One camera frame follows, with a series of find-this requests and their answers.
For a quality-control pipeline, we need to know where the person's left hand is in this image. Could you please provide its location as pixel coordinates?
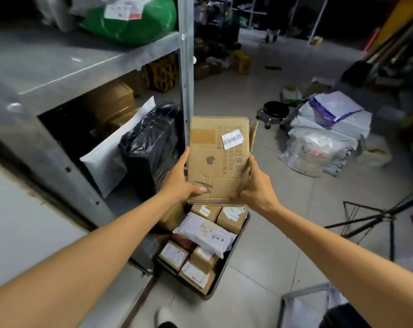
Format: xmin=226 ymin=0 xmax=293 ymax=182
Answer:
xmin=159 ymin=147 xmax=208 ymax=204

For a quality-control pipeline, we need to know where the person's right hand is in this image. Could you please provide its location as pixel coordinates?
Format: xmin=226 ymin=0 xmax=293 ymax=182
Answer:
xmin=229 ymin=155 xmax=283 ymax=216

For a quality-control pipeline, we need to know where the brown cardboard box white sticker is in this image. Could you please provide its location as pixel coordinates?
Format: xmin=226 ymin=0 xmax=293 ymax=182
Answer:
xmin=187 ymin=116 xmax=259 ymax=206

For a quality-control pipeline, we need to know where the person's right forearm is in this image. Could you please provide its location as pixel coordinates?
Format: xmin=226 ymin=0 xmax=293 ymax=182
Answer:
xmin=267 ymin=203 xmax=413 ymax=328

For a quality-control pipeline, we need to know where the person's left forearm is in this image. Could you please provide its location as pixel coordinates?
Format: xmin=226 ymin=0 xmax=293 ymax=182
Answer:
xmin=0 ymin=191 xmax=177 ymax=328

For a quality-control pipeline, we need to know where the black plastic parcel bag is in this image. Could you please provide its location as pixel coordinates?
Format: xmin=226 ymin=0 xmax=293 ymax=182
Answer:
xmin=118 ymin=102 xmax=184 ymax=201

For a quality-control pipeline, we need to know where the small brown labelled parcel box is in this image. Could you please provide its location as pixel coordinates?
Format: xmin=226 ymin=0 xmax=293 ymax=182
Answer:
xmin=191 ymin=204 xmax=223 ymax=222
xmin=159 ymin=240 xmax=190 ymax=272
xmin=216 ymin=206 xmax=248 ymax=235
xmin=178 ymin=260 xmax=216 ymax=295
xmin=190 ymin=246 xmax=221 ymax=273

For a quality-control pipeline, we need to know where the brown parcel box beside crate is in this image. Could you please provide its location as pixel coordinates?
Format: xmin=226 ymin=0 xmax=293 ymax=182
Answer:
xmin=158 ymin=201 xmax=188 ymax=233

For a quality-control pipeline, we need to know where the black round wheeled stool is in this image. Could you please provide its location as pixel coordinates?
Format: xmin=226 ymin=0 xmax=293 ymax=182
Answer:
xmin=256 ymin=101 xmax=290 ymax=129

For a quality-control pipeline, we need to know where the clear plastic printed bag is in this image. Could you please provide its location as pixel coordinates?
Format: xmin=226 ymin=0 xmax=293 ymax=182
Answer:
xmin=279 ymin=128 xmax=358 ymax=178

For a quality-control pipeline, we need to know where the white soft mailer parcel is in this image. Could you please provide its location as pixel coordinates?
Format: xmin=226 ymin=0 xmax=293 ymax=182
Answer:
xmin=172 ymin=212 xmax=238 ymax=259

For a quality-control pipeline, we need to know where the white flat mailer bag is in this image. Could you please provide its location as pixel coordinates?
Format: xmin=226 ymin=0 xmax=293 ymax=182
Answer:
xmin=80 ymin=96 xmax=156 ymax=198

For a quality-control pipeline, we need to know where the green white small box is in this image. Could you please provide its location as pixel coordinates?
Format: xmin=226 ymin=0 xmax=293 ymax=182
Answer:
xmin=281 ymin=86 xmax=303 ymax=105

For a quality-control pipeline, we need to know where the yellow black patterned box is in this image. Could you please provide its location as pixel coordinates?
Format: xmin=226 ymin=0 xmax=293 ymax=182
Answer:
xmin=142 ymin=55 xmax=178 ymax=93

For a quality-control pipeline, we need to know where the pile of grey mailer bags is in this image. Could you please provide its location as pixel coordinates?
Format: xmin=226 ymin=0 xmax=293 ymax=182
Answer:
xmin=288 ymin=99 xmax=373 ymax=177

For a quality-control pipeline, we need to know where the brown cardboard box on shelf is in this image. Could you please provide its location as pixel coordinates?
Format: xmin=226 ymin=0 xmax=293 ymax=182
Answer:
xmin=85 ymin=82 xmax=136 ymax=124

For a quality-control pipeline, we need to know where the purple and white mailer bag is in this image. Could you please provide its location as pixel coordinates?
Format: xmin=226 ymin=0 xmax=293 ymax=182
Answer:
xmin=308 ymin=91 xmax=365 ymax=128

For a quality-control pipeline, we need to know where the black plastic crate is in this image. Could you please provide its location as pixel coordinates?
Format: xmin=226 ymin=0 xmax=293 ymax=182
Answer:
xmin=156 ymin=211 xmax=251 ymax=300

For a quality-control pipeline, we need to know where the yellow cardboard box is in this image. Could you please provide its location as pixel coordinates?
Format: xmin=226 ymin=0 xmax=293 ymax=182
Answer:
xmin=231 ymin=51 xmax=252 ymax=75

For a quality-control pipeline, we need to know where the white small plastic bag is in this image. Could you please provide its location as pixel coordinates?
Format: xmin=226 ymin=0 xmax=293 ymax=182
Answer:
xmin=356 ymin=134 xmax=392 ymax=168

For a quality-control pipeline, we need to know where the black folded metal stand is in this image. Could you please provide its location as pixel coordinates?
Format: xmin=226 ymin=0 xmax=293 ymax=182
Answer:
xmin=324 ymin=192 xmax=413 ymax=262

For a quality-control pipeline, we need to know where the grey metal shelving unit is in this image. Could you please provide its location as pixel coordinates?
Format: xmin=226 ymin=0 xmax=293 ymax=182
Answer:
xmin=0 ymin=0 xmax=196 ymax=270

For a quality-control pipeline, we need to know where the green plastic parcel bag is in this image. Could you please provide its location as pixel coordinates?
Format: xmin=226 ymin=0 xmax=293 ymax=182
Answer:
xmin=79 ymin=0 xmax=177 ymax=47

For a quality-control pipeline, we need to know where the person's white shoe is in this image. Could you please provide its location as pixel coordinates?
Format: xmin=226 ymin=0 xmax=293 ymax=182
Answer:
xmin=157 ymin=307 xmax=178 ymax=328

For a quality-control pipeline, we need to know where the grey mailer bag with frame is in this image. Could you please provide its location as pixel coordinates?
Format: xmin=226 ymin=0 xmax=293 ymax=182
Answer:
xmin=278 ymin=283 xmax=349 ymax=328

